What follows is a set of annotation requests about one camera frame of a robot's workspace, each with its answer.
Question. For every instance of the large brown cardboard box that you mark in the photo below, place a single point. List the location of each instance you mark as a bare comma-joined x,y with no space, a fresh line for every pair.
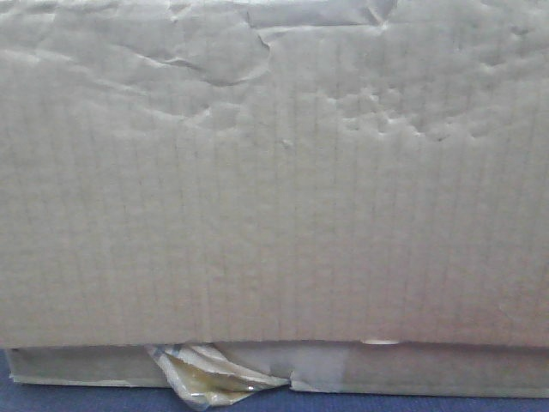
352,195

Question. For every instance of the crumpled clear packing tape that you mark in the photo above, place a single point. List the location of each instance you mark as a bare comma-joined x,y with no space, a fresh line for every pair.
203,377

